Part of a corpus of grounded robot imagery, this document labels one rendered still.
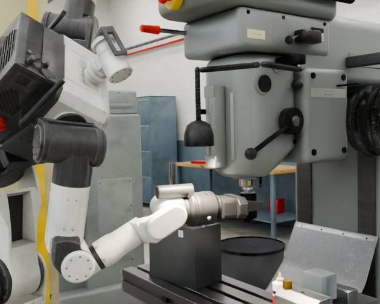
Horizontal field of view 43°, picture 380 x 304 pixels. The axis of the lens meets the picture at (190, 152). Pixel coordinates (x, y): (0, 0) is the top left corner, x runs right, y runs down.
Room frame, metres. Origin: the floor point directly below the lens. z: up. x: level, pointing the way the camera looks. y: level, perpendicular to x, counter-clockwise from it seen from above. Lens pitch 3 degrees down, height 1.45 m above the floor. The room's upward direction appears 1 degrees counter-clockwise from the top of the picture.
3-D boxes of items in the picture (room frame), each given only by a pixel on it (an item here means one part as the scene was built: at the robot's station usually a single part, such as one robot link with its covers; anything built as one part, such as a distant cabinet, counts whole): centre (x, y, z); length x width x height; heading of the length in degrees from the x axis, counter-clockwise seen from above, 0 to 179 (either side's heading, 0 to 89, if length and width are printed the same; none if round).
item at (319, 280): (1.12, -0.30, 1.07); 0.06 x 0.05 x 0.06; 33
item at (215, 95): (1.25, -0.07, 1.45); 0.04 x 0.04 x 0.21; 36
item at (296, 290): (1.09, -0.25, 1.04); 0.12 x 0.06 x 0.04; 33
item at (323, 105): (1.43, -0.32, 1.47); 0.24 x 0.19 x 0.26; 36
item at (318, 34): (1.24, -0.29, 1.66); 0.12 x 0.04 x 0.04; 126
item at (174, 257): (1.56, 0.03, 1.05); 0.22 x 0.12 x 0.20; 44
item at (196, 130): (1.16, -0.02, 1.43); 0.07 x 0.07 x 0.06
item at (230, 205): (1.28, -0.07, 1.23); 0.13 x 0.12 x 0.10; 21
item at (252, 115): (1.32, -0.16, 1.47); 0.21 x 0.19 x 0.32; 36
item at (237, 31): (1.34, -0.19, 1.68); 0.34 x 0.24 x 0.10; 126
